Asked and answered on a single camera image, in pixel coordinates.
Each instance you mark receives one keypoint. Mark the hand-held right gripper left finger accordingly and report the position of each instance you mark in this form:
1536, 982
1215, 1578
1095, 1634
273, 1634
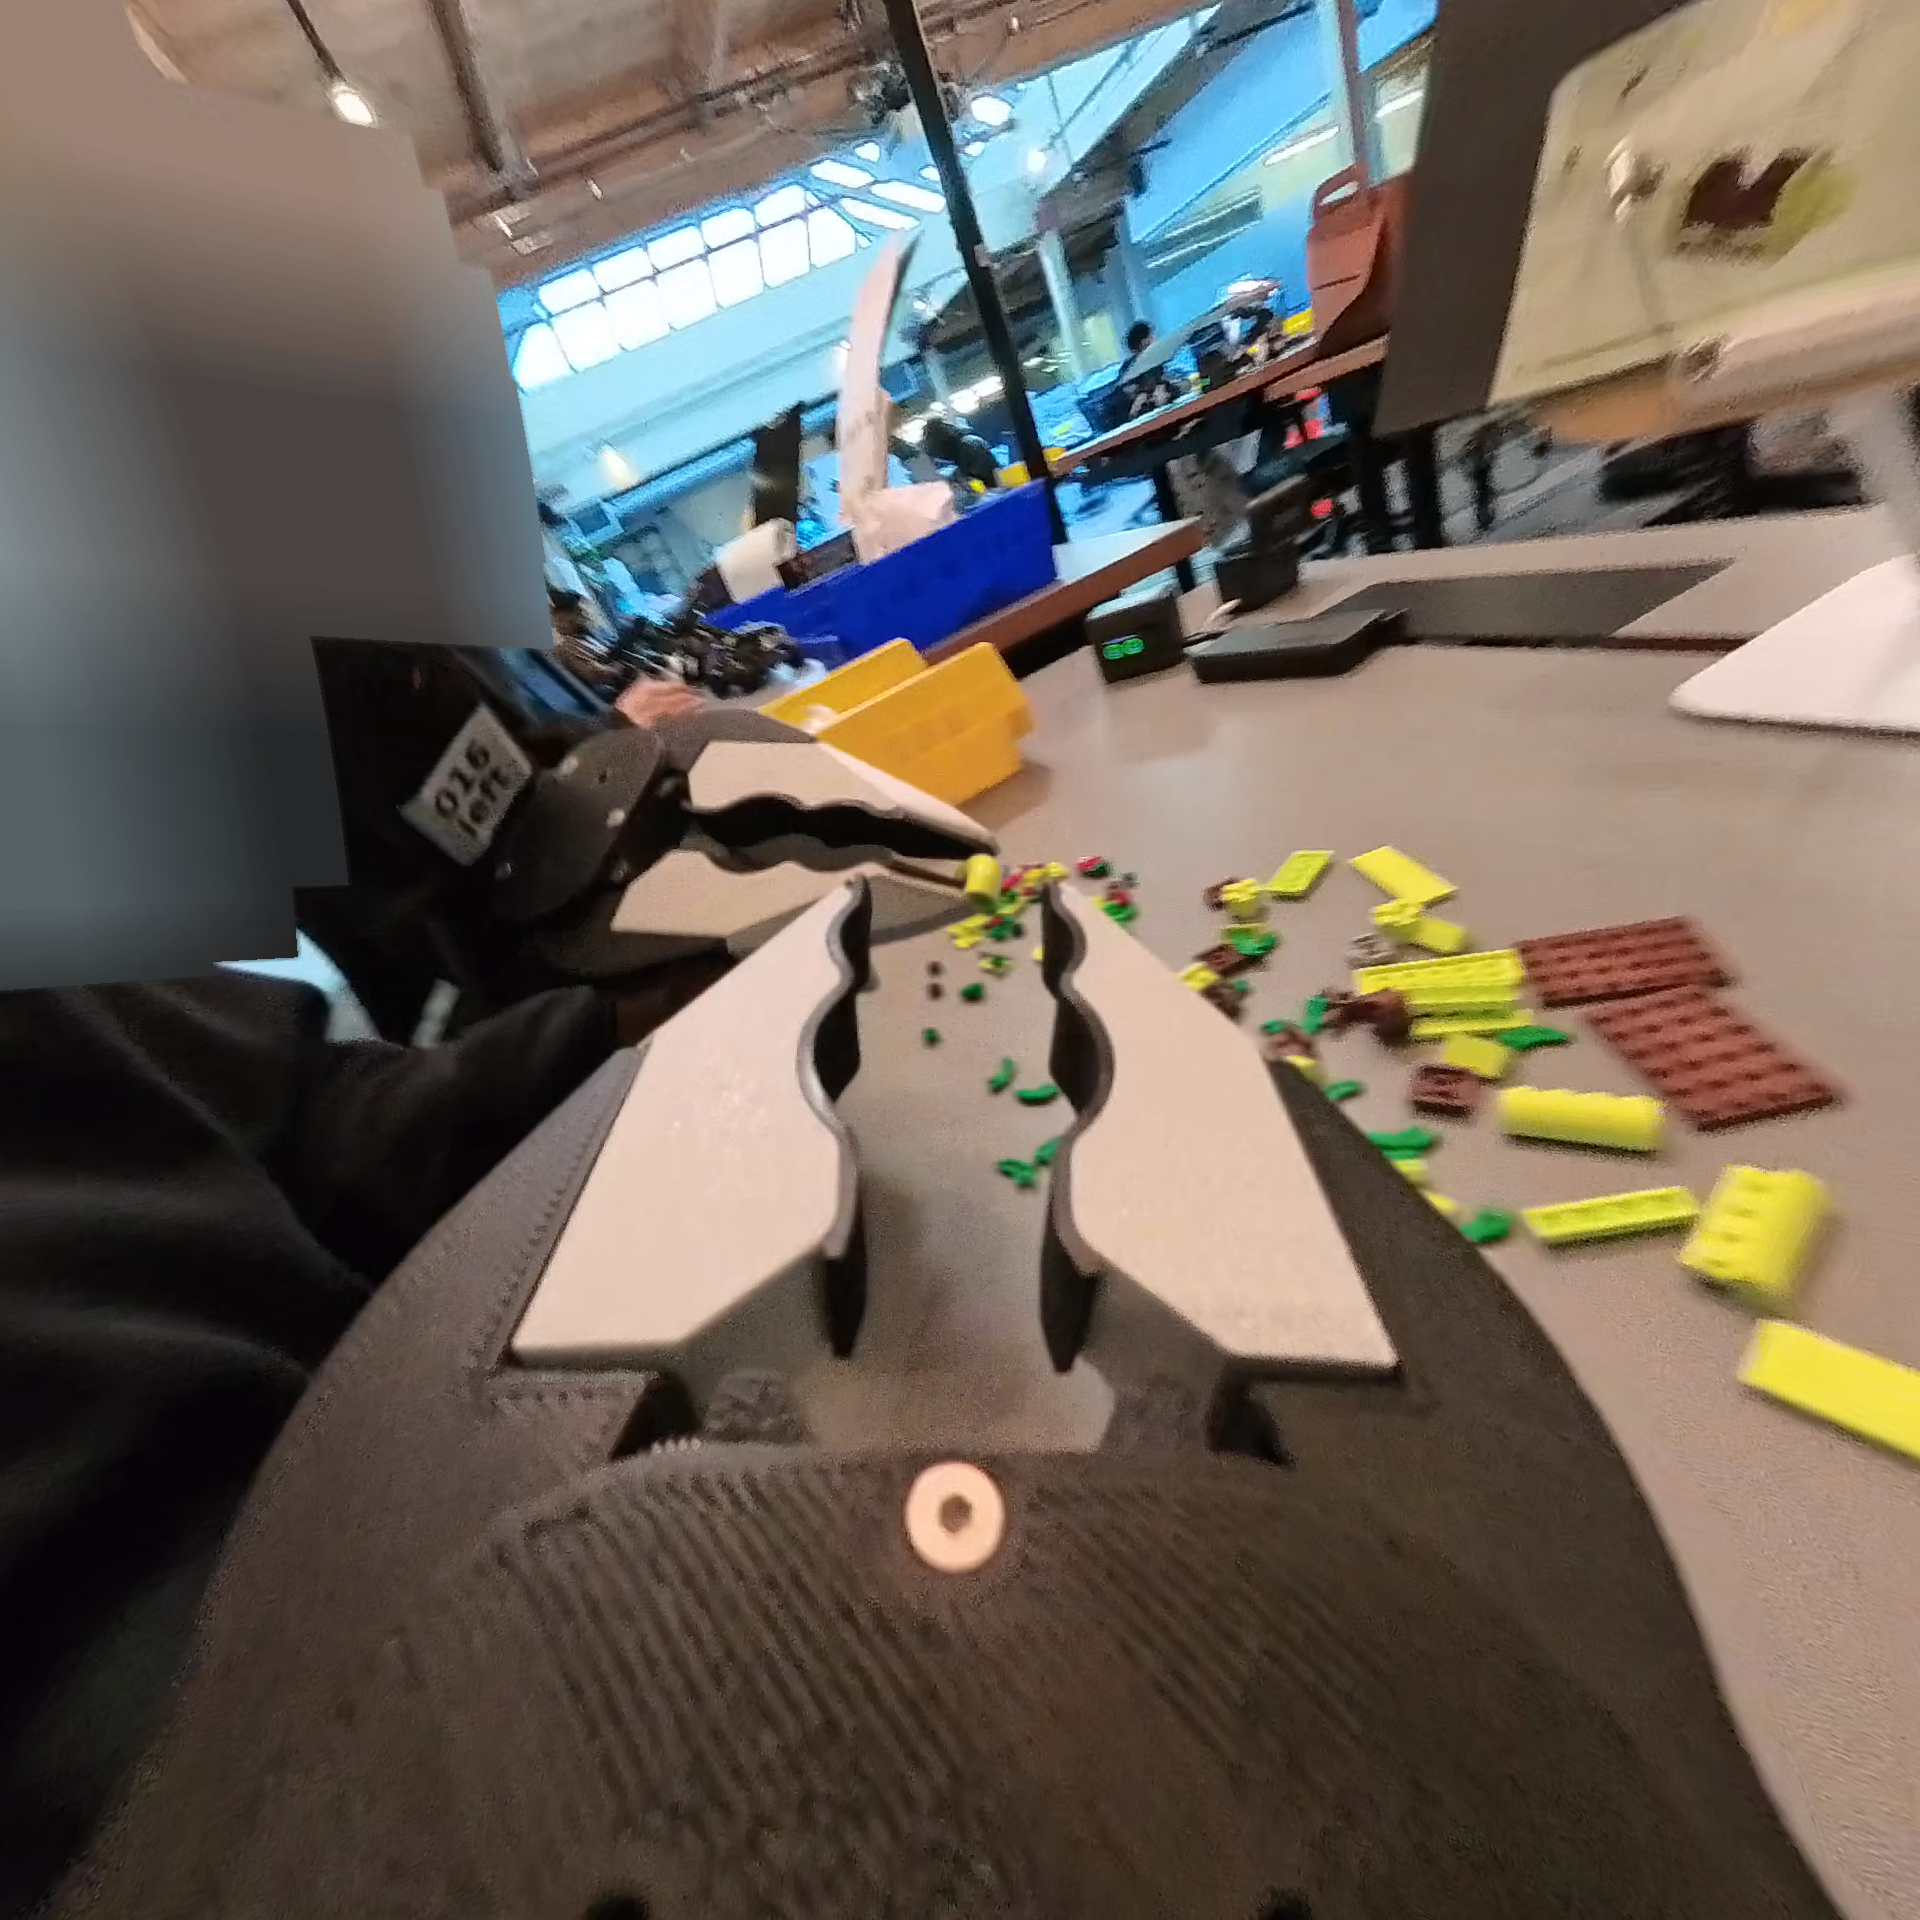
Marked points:
706, 1165

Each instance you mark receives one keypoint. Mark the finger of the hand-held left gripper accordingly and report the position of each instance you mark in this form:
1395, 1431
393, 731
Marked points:
840, 788
752, 903

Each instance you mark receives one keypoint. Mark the white monitor stand base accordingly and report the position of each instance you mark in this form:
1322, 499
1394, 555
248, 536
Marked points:
1727, 195

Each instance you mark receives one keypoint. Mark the dark grey panel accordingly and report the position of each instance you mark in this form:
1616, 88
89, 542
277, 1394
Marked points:
1445, 226

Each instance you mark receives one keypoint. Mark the scatter of lime bricks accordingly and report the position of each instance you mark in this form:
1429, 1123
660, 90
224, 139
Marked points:
1581, 1115

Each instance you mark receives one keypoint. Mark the black steel column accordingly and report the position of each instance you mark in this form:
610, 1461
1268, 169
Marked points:
961, 226

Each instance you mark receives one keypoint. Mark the large brown studded plate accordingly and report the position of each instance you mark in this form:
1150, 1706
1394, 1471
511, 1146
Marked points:
1625, 963
1716, 1057

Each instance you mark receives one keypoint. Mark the blue plastic crate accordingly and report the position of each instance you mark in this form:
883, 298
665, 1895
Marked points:
932, 577

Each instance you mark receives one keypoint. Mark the person's left forearm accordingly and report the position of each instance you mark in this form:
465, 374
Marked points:
451, 1065

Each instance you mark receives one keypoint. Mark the heap of small flower pieces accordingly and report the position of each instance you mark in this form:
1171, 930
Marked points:
976, 930

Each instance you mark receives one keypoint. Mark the dark grey flat plate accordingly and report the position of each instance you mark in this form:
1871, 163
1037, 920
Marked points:
1545, 599

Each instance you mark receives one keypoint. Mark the lime horn piece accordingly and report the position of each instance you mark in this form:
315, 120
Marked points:
982, 879

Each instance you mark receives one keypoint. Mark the black box device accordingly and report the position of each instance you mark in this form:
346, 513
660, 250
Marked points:
1259, 564

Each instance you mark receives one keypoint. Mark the yellow plastic bin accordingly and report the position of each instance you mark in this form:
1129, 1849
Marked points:
840, 680
932, 731

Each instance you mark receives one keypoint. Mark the black flat device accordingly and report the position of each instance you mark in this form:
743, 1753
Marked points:
1287, 641

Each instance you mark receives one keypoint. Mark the scatter of small brown bricks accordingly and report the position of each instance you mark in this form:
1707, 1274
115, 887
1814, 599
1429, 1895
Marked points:
1445, 1092

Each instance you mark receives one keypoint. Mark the wooden edged table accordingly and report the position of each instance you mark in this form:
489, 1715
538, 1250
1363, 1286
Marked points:
1111, 564

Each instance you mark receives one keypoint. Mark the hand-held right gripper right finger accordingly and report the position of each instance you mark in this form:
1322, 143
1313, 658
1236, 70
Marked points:
1202, 1201

